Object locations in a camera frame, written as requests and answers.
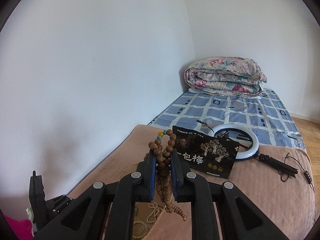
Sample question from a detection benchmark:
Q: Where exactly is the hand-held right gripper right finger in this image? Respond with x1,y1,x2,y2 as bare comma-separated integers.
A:
170,151,290,240

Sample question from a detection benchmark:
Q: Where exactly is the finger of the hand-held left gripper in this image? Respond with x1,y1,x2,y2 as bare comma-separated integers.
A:
29,170,48,231

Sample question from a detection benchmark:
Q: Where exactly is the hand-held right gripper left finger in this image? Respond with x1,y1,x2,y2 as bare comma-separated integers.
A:
34,152,157,240

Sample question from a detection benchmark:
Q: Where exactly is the brown wooden bead necklace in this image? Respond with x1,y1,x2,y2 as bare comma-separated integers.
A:
144,129,188,222

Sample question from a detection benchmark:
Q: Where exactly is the pearl bead bracelet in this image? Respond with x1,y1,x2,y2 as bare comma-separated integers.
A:
132,202,165,239

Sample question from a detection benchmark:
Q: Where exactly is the black snack bag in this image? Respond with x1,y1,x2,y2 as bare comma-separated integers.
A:
172,125,240,179

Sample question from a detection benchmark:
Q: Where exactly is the person's pink clothing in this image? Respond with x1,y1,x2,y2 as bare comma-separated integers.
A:
0,216,34,240

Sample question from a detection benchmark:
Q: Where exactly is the blue checked bedsheet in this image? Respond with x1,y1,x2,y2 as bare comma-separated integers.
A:
147,89,307,153

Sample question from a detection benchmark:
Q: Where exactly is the black folded tripod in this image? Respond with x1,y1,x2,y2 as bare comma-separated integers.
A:
257,153,298,178

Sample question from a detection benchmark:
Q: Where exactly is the folded floral quilt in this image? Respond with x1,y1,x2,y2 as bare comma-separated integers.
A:
184,57,267,98

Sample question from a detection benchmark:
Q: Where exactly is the white ring light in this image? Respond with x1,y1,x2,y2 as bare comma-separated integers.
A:
210,124,260,161

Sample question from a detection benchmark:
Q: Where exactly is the black cable with controller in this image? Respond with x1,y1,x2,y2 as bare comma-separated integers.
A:
281,152,314,188

